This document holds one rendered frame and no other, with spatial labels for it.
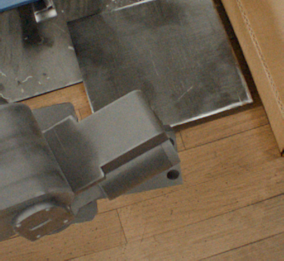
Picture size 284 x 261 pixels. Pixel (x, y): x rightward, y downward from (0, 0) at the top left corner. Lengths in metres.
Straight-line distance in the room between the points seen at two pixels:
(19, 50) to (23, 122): 0.43
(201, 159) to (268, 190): 0.08
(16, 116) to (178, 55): 0.41
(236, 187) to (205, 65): 0.14
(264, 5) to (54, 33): 0.25
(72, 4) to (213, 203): 0.29
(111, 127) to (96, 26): 0.38
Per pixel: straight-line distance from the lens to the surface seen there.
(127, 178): 0.55
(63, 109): 0.65
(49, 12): 0.84
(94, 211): 0.61
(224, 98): 0.85
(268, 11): 0.92
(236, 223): 0.83
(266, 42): 0.90
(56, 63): 0.90
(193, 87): 0.85
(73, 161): 0.53
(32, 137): 0.49
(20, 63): 0.91
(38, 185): 0.47
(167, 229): 0.83
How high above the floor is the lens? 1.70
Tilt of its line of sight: 68 degrees down
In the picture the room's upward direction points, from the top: 7 degrees counter-clockwise
